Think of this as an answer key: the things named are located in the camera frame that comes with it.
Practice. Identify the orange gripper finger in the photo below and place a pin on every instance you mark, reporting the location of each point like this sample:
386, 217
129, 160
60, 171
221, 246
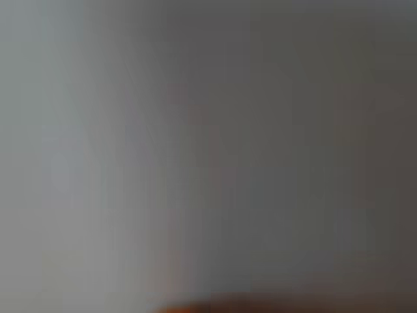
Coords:
228, 304

